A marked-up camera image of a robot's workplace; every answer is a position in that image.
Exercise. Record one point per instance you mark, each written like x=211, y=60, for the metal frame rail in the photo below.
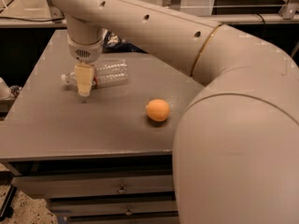
x=235, y=19

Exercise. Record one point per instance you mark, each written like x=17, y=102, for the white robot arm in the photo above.
x=236, y=148

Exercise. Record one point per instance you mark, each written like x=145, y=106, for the clear plastic water bottle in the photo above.
x=110, y=73

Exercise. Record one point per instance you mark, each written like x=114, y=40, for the white object at left edge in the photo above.
x=4, y=90

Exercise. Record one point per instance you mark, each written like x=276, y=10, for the grey drawer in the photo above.
x=88, y=185
x=113, y=207

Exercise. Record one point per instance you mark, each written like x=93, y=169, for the dark blue snack bag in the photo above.
x=114, y=43

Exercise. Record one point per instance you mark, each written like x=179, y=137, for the orange ball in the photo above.
x=158, y=110

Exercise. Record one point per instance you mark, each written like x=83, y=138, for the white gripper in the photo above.
x=84, y=51

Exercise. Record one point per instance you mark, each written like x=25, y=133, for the grey drawer cabinet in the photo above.
x=51, y=130

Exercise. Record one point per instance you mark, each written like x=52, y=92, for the top grey drawer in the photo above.
x=88, y=185

